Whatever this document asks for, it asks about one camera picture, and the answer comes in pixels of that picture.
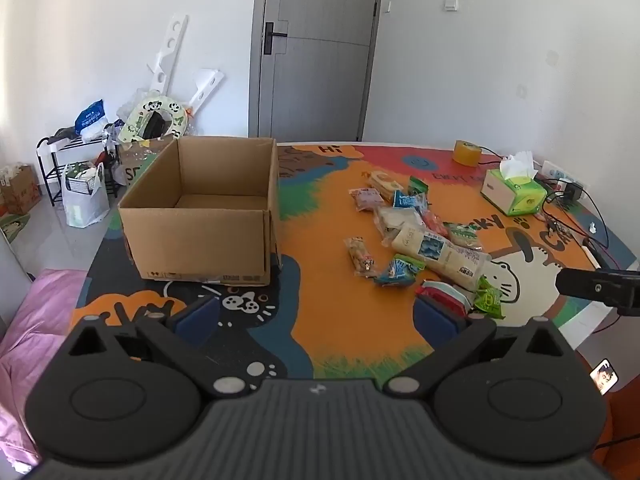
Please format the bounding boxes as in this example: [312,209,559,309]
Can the blue white bag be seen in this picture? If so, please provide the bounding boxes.
[74,98,109,136]

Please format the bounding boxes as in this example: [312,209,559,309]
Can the brown packing tape roll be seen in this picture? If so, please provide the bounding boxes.
[453,140,482,166]

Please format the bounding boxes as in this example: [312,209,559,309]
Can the pink blanket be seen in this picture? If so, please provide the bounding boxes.
[0,268,89,473]

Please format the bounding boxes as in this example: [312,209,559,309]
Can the pink snack packet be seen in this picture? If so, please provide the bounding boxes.
[348,187,386,211]

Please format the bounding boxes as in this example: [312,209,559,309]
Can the red white blue snack packet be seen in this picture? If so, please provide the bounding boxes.
[414,280,474,319]

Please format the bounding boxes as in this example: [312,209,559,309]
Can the orange printed carton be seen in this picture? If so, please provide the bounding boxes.
[0,163,42,216]

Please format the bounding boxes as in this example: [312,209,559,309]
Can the white plastic bag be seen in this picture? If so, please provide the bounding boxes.
[61,161,111,229]

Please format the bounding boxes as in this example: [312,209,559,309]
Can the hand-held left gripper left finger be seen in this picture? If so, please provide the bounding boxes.
[64,295,267,401]

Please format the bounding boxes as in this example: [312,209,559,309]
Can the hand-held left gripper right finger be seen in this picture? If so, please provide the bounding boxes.
[382,295,577,402]

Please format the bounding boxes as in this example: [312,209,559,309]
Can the brown nut snack packet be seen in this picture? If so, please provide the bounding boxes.
[344,236,379,279]

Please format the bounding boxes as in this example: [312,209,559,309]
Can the smartphone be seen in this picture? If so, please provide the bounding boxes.
[589,358,619,394]

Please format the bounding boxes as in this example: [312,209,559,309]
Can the panda print toilet seat ring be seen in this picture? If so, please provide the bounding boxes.
[118,93,189,142]

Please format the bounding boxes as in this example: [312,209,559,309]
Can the colourful printed cartoon mat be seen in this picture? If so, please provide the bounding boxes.
[70,141,640,382]

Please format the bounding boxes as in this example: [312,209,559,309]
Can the grey room door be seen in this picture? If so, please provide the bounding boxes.
[248,0,386,142]

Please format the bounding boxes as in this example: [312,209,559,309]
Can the clear sandwich bread packet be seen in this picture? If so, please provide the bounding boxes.
[374,206,426,247]

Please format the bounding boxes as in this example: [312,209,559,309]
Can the green tissue box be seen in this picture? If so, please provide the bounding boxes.
[481,151,547,217]

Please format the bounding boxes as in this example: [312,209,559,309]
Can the long white bread packet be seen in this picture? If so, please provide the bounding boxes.
[391,224,494,291]

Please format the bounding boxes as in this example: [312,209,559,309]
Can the black cable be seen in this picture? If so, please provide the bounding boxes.
[477,146,612,251]

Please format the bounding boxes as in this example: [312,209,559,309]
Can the beige bread packet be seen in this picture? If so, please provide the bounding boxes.
[367,170,404,196]

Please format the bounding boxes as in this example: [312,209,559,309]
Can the short white foam board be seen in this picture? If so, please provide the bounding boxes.
[187,68,224,117]

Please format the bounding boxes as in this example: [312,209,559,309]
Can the white perforated boards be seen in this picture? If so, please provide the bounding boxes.
[147,14,189,97]

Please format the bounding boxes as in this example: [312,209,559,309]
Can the white power strip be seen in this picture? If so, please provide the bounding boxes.
[542,160,584,187]

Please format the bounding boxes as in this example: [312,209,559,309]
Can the black door handle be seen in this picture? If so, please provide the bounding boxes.
[262,22,289,56]

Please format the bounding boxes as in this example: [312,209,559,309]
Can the black shoe rack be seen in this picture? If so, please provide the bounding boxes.
[36,134,121,206]

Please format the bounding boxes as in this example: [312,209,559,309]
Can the red orange snack packet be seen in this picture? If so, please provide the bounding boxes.
[422,210,449,236]

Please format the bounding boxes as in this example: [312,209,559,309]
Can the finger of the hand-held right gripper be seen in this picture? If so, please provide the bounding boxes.
[555,267,640,317]

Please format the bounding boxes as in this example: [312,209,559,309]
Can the green white snack packet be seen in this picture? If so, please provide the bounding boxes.
[444,222,484,251]

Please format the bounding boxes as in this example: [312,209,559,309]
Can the green floor mat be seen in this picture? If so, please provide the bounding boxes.
[0,212,31,242]

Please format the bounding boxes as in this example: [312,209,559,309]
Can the bright green snack packet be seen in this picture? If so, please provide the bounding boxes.
[472,277,505,321]

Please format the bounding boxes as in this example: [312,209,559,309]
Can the blue green snack packet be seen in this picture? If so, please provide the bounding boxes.
[374,254,426,289]

